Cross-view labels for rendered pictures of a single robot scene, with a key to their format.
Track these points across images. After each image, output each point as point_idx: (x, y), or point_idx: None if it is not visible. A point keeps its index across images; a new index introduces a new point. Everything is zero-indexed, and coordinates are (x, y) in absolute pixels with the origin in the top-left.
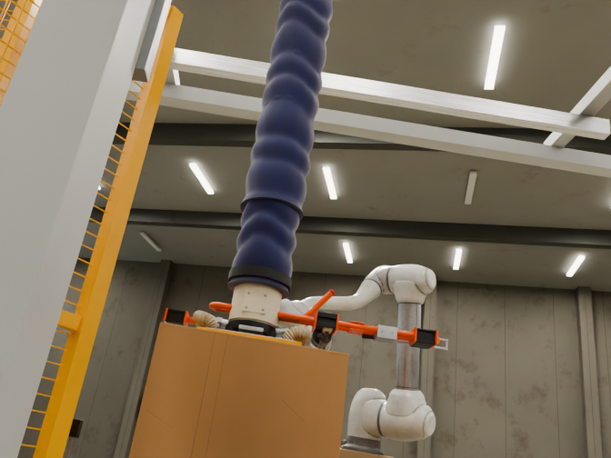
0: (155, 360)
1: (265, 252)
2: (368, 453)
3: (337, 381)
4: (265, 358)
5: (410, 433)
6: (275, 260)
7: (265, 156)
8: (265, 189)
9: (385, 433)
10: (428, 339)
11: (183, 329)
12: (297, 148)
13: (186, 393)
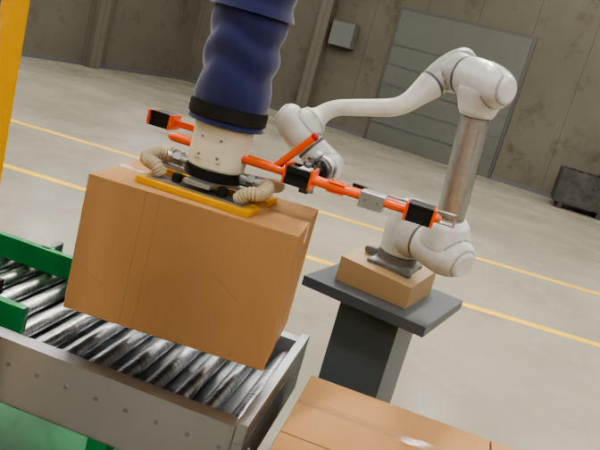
0: (85, 214)
1: (222, 86)
2: (388, 278)
3: (280, 265)
4: (200, 229)
5: (437, 270)
6: (235, 97)
7: None
8: None
9: (414, 258)
10: (422, 219)
11: (112, 184)
12: None
13: (116, 253)
